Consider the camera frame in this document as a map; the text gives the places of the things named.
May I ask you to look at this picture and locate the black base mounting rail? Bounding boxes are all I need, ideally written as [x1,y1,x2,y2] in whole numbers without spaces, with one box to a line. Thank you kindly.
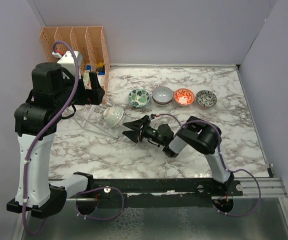
[70,178,242,208]

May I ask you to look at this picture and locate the yellow grey eraser block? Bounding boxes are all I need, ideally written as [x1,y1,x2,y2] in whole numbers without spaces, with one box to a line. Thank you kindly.
[96,62,105,72]

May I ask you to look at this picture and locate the orange plastic file organizer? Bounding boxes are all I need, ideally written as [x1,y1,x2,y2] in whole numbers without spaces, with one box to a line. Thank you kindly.
[40,26,110,97]

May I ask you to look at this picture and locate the orange floral bowl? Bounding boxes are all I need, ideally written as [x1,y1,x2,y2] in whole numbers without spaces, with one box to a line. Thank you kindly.
[173,88,195,107]

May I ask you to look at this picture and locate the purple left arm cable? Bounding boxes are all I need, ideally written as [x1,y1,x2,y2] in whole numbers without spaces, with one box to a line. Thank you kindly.
[22,41,125,236]

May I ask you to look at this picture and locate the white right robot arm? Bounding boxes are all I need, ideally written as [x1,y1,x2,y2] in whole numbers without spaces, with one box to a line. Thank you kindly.
[122,114,234,196]

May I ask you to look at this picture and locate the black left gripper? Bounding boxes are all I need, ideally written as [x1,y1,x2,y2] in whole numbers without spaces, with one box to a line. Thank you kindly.
[54,71,105,111]

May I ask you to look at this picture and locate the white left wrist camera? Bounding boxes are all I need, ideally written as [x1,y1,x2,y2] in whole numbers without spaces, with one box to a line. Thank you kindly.
[52,51,83,76]

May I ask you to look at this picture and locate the green leaf patterned bowl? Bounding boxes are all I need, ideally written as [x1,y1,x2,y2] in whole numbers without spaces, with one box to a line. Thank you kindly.
[128,89,150,108]

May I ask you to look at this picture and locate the black leaf patterned bowl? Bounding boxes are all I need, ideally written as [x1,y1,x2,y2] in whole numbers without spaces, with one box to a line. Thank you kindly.
[195,90,217,109]

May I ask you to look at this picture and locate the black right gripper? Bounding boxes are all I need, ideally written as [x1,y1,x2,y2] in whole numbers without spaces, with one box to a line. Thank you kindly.
[122,116,166,147]

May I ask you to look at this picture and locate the green white box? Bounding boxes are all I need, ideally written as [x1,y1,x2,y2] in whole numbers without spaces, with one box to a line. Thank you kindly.
[83,70,91,89]

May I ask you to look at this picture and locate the white teal patterned bowl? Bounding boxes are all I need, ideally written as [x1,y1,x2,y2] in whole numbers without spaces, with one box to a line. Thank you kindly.
[103,106,124,128]

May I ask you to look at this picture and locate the white label card box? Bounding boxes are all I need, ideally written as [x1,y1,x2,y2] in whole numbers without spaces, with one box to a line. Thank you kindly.
[97,75,106,90]

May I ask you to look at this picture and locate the blue wave hexagon bowl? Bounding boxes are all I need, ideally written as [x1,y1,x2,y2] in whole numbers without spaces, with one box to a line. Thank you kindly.
[152,86,173,105]

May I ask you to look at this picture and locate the white wire dish rack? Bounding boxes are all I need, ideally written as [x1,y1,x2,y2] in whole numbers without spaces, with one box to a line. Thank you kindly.
[74,102,126,138]

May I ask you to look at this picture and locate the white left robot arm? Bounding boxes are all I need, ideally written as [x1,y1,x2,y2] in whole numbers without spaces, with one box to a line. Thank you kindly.
[7,62,105,219]

